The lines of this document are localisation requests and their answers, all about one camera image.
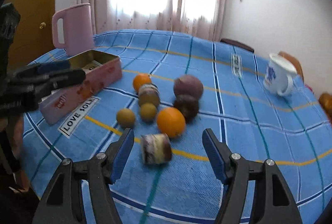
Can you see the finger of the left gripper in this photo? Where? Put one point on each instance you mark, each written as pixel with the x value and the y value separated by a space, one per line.
pixel 43 68
pixel 44 85

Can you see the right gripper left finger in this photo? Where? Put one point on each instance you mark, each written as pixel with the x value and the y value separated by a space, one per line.
pixel 62 200

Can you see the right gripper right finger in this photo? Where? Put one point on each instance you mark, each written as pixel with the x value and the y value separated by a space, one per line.
pixel 273 202

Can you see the small yellow-green fruit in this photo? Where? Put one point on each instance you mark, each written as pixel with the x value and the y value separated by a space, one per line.
pixel 148 112

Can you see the orange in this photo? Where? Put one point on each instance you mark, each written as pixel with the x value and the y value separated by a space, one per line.
pixel 140 80
pixel 171 122

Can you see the striped cylindrical cake piece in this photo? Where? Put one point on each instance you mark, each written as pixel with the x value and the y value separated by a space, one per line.
pixel 148 93

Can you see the dark passion fruit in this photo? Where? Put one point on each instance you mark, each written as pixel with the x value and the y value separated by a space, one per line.
pixel 187 105

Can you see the large purple round fruit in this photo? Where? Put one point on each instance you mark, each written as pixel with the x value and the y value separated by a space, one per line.
pixel 188 85

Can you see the person's hand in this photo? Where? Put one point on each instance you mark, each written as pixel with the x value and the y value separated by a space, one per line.
pixel 15 130

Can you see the pink metal tin box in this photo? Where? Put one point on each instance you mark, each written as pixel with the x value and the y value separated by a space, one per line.
pixel 63 101

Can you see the paper sheet in tin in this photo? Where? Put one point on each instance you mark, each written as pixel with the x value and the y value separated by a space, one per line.
pixel 91 66

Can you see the pink electric kettle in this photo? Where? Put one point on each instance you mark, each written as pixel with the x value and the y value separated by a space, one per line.
pixel 77 29

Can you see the wooden door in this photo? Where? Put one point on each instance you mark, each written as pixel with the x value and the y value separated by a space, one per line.
pixel 33 36

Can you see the orange leather sofa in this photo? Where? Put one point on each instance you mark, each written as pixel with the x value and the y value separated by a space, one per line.
pixel 325 100

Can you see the blue plaid tablecloth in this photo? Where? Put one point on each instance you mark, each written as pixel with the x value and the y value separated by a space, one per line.
pixel 293 131

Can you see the white blue enamel mug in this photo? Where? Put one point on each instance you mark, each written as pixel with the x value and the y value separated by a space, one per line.
pixel 279 75

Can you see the dark round stool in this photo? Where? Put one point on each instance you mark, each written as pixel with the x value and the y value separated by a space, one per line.
pixel 237 44

